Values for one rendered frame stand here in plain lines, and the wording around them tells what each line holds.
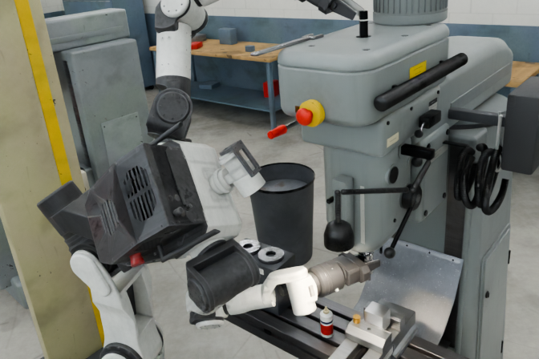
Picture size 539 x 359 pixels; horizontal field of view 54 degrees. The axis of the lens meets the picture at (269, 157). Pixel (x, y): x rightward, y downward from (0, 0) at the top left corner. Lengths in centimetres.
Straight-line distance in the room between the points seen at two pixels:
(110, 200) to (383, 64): 69
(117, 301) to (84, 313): 166
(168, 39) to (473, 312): 139
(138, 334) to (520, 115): 119
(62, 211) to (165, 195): 40
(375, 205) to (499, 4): 441
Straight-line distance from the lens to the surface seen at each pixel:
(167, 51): 138
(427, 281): 194
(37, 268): 291
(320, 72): 115
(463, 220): 182
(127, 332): 162
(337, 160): 137
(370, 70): 113
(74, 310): 313
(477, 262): 194
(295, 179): 382
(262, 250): 185
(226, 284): 121
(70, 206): 148
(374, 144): 125
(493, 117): 157
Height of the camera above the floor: 213
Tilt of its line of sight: 22 degrees down
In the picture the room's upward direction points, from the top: 5 degrees counter-clockwise
